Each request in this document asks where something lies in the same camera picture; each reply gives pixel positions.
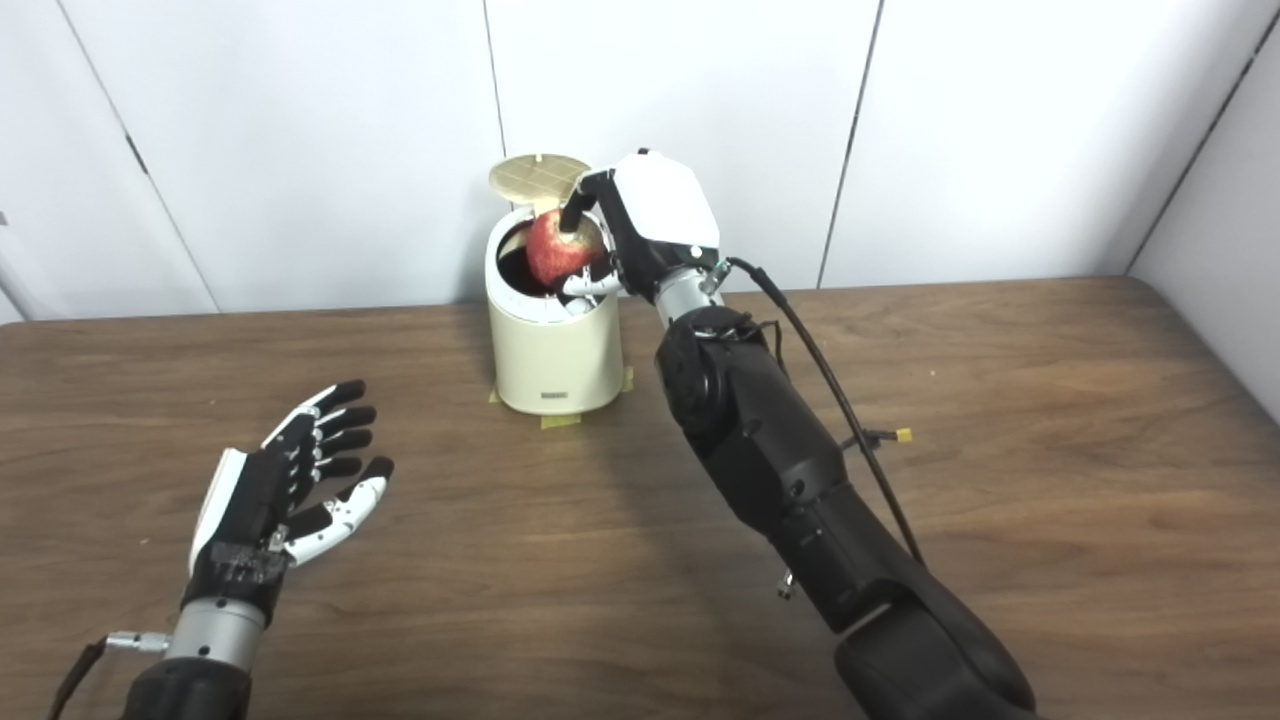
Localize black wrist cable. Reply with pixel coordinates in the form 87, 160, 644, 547
45, 630, 171, 720
715, 257, 926, 566

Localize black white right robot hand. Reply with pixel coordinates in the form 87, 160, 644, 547
556, 148, 723, 306

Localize cream-colored bin body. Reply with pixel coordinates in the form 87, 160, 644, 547
485, 205, 626, 416

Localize round cream bin lid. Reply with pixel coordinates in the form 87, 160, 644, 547
489, 153, 593, 216

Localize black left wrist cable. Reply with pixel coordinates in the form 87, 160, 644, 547
45, 630, 171, 720

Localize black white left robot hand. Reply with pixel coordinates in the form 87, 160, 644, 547
187, 380, 395, 621

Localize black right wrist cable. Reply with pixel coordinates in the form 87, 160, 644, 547
715, 257, 926, 566

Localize red apple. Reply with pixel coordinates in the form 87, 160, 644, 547
526, 208, 607, 286

